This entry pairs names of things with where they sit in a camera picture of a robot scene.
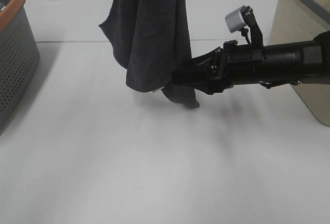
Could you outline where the beige basket with grey rim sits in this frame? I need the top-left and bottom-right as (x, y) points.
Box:
(269, 0), (329, 126)

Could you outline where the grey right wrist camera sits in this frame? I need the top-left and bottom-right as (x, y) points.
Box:
(225, 5), (263, 49)

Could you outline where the grey basket with orange rim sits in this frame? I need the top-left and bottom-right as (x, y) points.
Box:
(1, 0), (40, 132)

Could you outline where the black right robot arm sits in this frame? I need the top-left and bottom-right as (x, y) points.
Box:
(171, 31), (329, 95)

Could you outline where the dark grey towel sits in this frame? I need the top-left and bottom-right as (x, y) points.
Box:
(100, 0), (199, 109)

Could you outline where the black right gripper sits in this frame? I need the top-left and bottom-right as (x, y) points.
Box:
(171, 40), (266, 95)

